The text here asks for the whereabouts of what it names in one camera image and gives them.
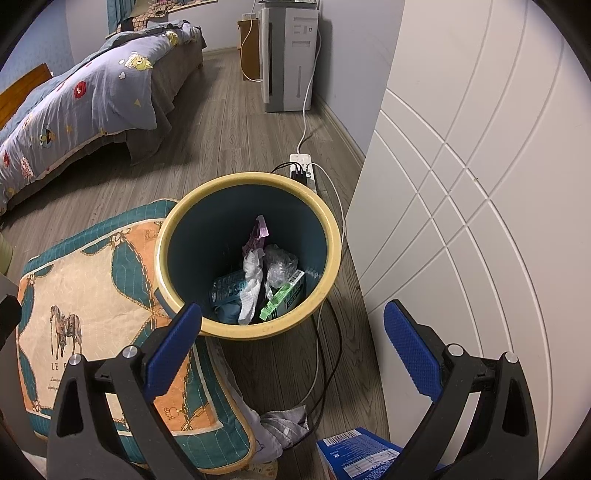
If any white air purifier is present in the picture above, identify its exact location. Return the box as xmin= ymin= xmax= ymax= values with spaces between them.
xmin=257 ymin=4 xmax=320 ymax=113

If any black floor cable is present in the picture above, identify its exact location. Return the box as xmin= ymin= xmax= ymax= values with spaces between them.
xmin=270 ymin=161 xmax=343 ymax=444

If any white tissue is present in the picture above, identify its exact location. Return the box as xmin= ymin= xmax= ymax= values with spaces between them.
xmin=238 ymin=249 xmax=265 ymax=326

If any white power cable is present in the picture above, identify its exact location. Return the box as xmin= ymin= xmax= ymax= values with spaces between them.
xmin=298 ymin=28 xmax=322 ymax=158

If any white and green carton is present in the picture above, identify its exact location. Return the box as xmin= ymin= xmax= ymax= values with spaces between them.
xmin=259 ymin=269 xmax=306 ymax=320

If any purple plastic packet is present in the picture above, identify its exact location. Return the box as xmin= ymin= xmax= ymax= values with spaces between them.
xmin=242 ymin=215 xmax=271 ymax=259

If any wooden bed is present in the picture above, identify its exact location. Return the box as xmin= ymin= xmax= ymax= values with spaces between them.
xmin=0 ymin=18 xmax=208 ymax=217

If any grey cloth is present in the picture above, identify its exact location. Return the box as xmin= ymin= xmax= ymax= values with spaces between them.
xmin=261 ymin=406 xmax=310 ymax=450

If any white cloth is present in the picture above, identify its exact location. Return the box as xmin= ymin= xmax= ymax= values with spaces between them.
xmin=222 ymin=351 xmax=282 ymax=462

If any white panelled wardrobe door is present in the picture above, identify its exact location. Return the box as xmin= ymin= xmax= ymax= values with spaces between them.
xmin=346 ymin=0 xmax=591 ymax=467

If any patterned teal and orange cushion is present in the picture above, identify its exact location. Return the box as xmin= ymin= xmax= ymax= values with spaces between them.
xmin=16 ymin=199 xmax=257 ymax=474

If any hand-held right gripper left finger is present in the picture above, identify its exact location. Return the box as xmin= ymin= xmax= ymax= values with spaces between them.
xmin=48 ymin=302 xmax=204 ymax=480

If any blue face mask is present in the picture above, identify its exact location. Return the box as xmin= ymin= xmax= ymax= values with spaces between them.
xmin=215 ymin=300 xmax=243 ymax=324

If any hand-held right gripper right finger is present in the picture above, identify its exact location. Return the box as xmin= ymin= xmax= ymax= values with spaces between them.
xmin=383 ymin=300 xmax=541 ymax=480

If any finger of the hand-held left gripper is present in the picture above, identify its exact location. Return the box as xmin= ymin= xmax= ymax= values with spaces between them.
xmin=0 ymin=274 xmax=21 ymax=346

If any wooden nightstand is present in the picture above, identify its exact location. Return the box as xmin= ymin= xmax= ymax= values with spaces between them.
xmin=237 ymin=14 xmax=262 ymax=81

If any teal curtain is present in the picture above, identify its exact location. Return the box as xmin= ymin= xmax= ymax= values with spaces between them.
xmin=107 ymin=0 xmax=139 ymax=26

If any pile of clothes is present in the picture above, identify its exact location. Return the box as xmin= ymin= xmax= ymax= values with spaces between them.
xmin=117 ymin=0 xmax=218 ymax=33

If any white charger cable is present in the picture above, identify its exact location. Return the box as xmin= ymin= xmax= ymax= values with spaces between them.
xmin=239 ymin=0 xmax=264 ymax=84

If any clear plastic bag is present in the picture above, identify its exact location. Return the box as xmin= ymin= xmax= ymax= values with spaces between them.
xmin=263 ymin=244 xmax=300 ymax=289

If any white floor cable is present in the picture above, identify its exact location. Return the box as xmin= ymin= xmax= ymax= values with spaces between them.
xmin=302 ymin=164 xmax=348 ymax=409

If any blue printed duvet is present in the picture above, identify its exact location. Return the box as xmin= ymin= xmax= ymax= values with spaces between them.
xmin=0 ymin=21 xmax=204 ymax=210

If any blue bin with yellow rim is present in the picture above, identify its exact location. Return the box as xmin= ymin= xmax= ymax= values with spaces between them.
xmin=154 ymin=172 xmax=345 ymax=341

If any blue printed box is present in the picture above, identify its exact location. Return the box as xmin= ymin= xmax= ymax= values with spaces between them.
xmin=316 ymin=427 xmax=409 ymax=480

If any white power strip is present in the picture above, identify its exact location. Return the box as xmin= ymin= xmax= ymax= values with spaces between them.
xmin=289 ymin=154 xmax=319 ymax=193

